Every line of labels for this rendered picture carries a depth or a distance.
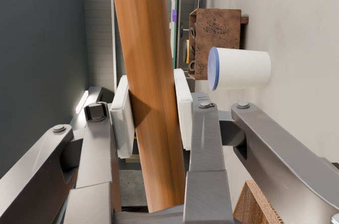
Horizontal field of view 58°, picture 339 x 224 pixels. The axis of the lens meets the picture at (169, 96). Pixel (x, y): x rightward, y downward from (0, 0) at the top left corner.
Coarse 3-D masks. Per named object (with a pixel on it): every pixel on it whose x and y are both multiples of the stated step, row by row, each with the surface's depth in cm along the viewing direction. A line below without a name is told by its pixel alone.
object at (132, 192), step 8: (120, 176) 588; (128, 176) 589; (136, 176) 590; (120, 184) 572; (128, 184) 573; (136, 184) 573; (120, 192) 556; (128, 192) 557; (136, 192) 558; (144, 192) 559; (128, 200) 542; (136, 200) 543; (144, 200) 544; (128, 208) 536; (136, 208) 545; (144, 208) 562
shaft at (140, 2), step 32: (128, 0) 17; (160, 0) 17; (128, 32) 17; (160, 32) 18; (128, 64) 18; (160, 64) 18; (160, 96) 18; (160, 128) 19; (160, 160) 20; (160, 192) 21
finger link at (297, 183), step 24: (240, 120) 14; (264, 120) 13; (264, 144) 11; (288, 144) 11; (264, 168) 12; (288, 168) 10; (312, 168) 10; (264, 192) 12; (288, 192) 10; (312, 192) 9; (336, 192) 8; (288, 216) 10; (312, 216) 9
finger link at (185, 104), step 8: (176, 72) 22; (176, 80) 20; (184, 80) 19; (176, 88) 18; (184, 88) 18; (184, 96) 16; (184, 104) 16; (192, 104) 16; (184, 112) 16; (192, 112) 16; (184, 120) 16; (192, 120) 16; (184, 128) 16; (184, 136) 17; (184, 144) 17
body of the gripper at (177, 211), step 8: (168, 208) 9; (176, 208) 9; (120, 216) 9; (128, 216) 9; (136, 216) 9; (144, 216) 9; (152, 216) 9; (160, 216) 8; (168, 216) 8; (176, 216) 8
